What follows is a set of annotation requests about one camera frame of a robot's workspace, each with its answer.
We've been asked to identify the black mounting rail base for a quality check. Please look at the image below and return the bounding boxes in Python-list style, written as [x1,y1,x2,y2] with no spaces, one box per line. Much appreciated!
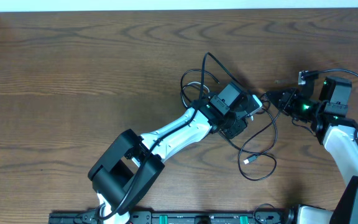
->
[48,204,296,224]

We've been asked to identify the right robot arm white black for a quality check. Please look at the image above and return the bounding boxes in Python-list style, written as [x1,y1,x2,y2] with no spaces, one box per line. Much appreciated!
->
[266,77,358,223]

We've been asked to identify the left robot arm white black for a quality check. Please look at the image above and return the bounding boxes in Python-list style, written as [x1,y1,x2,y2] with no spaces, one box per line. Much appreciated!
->
[88,82,262,223]

